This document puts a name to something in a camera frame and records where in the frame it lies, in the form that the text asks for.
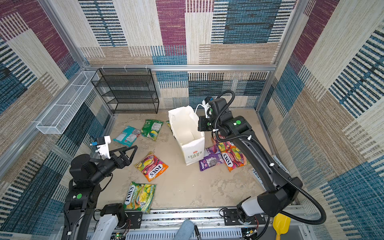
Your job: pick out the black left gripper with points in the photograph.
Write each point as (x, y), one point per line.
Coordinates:
(125, 162)

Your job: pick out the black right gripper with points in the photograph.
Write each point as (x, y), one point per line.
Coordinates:
(201, 122)

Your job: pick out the teal candy bag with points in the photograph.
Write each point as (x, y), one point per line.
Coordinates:
(128, 136)

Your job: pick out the green Fox's spring candy bag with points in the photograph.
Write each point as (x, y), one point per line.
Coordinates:
(151, 129)

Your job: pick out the yellow green Fox's candy bag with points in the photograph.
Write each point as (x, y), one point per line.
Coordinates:
(140, 197)

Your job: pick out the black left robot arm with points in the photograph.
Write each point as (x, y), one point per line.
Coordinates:
(85, 188)

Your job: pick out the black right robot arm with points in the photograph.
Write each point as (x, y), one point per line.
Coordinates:
(278, 183)

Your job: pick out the purple candy bag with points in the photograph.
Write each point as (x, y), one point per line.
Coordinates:
(212, 157)

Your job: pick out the orange Fox's fruits candy bag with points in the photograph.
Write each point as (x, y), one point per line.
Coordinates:
(232, 156)

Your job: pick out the yellow plastic tool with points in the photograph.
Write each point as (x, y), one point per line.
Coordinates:
(281, 225)

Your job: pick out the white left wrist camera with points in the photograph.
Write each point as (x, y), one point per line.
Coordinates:
(102, 145)

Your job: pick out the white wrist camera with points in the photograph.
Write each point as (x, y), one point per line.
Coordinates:
(206, 106)
(102, 145)

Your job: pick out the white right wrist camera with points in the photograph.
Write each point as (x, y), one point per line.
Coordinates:
(206, 106)

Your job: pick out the black wire shelf rack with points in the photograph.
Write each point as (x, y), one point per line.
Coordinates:
(127, 90)

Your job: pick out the white wire mesh basket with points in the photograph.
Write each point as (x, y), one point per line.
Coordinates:
(59, 116)

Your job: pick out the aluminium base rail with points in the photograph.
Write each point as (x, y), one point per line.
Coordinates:
(184, 224)

